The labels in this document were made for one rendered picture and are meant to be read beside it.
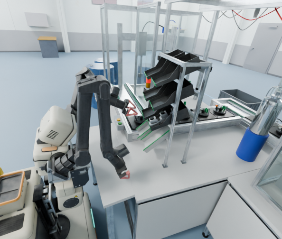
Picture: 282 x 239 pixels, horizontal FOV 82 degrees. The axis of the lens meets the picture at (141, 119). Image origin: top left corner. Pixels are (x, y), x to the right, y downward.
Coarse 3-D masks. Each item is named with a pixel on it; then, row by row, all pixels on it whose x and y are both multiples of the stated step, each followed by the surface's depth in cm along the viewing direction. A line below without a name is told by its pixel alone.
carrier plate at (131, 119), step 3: (129, 117) 170; (132, 117) 171; (129, 120) 164; (132, 120) 165; (132, 123) 160; (135, 123) 160; (132, 126) 156; (138, 126) 156; (132, 129) 153; (135, 129) 153
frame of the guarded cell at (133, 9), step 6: (102, 6) 194; (108, 6) 175; (114, 6) 176; (120, 6) 178; (126, 6) 180; (132, 6) 181; (162, 12) 239; (174, 12) 198; (180, 12) 200; (186, 12) 202; (192, 12) 204; (198, 12) 206; (180, 18) 251; (198, 18) 212; (198, 24) 214; (102, 30) 228; (198, 30) 218; (102, 36) 231; (108, 36) 189; (102, 42) 235; (108, 42) 192; (102, 48) 242; (108, 48) 196; (192, 48) 231; (108, 54) 199; (108, 60) 203; (108, 66) 207; (108, 72) 210; (108, 78) 214; (186, 78) 254; (132, 84) 284
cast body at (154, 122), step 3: (150, 117) 113; (153, 117) 112; (150, 120) 112; (153, 120) 111; (156, 120) 112; (150, 123) 113; (153, 123) 113; (156, 123) 113; (159, 123) 115; (150, 126) 114; (153, 126) 114
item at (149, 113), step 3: (147, 108) 134; (150, 108) 134; (162, 108) 121; (141, 111) 132; (144, 111) 135; (147, 111) 133; (150, 111) 131; (153, 111) 129; (156, 111) 122; (159, 111) 122; (144, 114) 131; (147, 114) 129; (150, 114) 128; (153, 114) 123; (156, 114) 123; (144, 117) 128; (147, 117) 123
